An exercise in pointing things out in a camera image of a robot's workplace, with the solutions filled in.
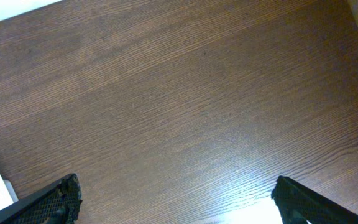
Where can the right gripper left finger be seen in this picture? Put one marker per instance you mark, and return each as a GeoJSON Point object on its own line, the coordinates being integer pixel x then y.
{"type": "Point", "coordinates": [58, 203]}

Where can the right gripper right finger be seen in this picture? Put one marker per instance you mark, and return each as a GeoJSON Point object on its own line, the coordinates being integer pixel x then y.
{"type": "Point", "coordinates": [299, 204]}

